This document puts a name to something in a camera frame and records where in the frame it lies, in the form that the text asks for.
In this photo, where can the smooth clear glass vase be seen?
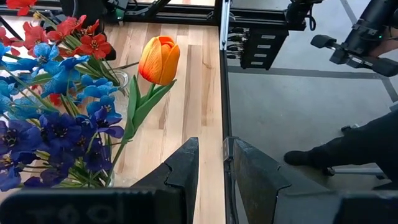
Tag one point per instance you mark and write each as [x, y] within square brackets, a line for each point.
[124, 179]

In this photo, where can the orange artificial tulip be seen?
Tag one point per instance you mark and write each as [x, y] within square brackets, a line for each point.
[158, 59]

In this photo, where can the purple artificial flower bunch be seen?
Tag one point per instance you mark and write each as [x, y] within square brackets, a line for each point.
[59, 133]

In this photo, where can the red artificial flower bunch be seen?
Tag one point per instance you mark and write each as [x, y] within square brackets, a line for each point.
[94, 45]
[32, 35]

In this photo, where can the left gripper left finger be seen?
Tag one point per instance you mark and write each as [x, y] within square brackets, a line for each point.
[180, 177]

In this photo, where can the patterned clear glass vase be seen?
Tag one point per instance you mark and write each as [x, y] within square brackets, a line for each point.
[122, 79]

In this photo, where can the person's leg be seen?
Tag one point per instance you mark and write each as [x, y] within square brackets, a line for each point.
[357, 146]

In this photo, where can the person's hand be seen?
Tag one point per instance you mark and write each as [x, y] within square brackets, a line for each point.
[387, 43]

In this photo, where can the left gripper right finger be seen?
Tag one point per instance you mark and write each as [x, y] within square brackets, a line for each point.
[258, 186]

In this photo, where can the black hub white labels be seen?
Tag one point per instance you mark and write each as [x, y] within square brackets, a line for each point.
[262, 49]

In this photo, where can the blue artificial flower bunch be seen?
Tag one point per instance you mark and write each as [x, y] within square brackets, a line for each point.
[59, 74]

